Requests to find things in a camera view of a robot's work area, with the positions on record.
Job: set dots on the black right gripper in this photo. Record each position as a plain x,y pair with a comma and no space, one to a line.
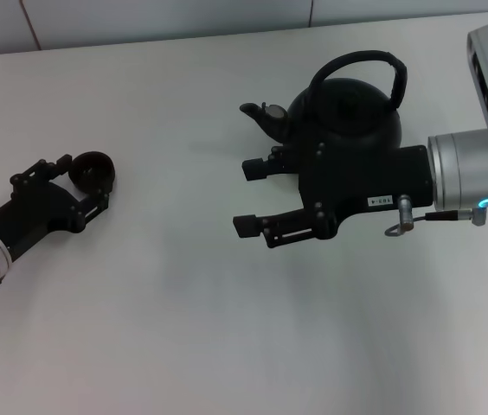
365,177

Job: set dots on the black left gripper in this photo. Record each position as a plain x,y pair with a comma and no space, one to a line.
40,207

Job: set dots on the small black teacup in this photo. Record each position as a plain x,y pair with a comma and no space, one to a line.
92,170

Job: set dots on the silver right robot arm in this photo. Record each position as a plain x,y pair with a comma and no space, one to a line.
464,168

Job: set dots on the black round teapot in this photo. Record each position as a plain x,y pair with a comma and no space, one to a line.
343,112

